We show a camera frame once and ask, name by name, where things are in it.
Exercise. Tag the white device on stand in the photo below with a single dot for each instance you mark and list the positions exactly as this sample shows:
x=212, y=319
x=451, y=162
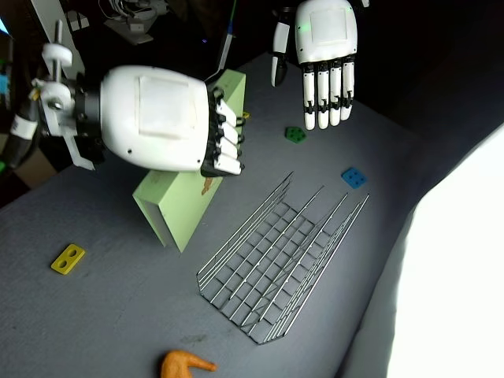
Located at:
x=132, y=27

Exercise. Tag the blue square four-hole block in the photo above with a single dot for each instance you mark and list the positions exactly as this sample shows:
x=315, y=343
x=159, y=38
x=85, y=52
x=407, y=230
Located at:
x=354, y=178

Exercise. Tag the white vertical post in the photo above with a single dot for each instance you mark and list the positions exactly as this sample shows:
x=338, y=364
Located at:
x=47, y=15

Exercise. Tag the yellow two-hole rectangular block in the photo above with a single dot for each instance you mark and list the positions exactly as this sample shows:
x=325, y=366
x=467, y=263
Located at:
x=67, y=259

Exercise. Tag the grey table cloth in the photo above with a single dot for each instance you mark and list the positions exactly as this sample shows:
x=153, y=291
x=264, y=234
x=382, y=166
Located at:
x=118, y=315

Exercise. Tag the green pentagon block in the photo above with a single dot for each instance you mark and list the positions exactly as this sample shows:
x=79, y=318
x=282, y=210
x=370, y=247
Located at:
x=296, y=134

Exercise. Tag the cyan light strip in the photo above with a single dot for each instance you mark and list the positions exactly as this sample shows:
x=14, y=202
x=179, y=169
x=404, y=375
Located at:
x=4, y=27

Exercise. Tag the white wand with green rod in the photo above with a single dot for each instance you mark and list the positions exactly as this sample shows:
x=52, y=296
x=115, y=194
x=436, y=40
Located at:
x=226, y=47

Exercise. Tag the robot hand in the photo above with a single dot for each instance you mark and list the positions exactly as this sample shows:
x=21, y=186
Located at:
x=327, y=35
x=157, y=118

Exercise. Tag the light green book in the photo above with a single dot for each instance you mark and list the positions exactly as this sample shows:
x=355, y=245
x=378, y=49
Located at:
x=177, y=212

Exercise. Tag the large bright white panel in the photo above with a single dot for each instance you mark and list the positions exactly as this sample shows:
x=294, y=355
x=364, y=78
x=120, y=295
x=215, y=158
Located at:
x=456, y=275

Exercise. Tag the yellow triangular block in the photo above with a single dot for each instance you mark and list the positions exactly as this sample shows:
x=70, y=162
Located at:
x=246, y=115

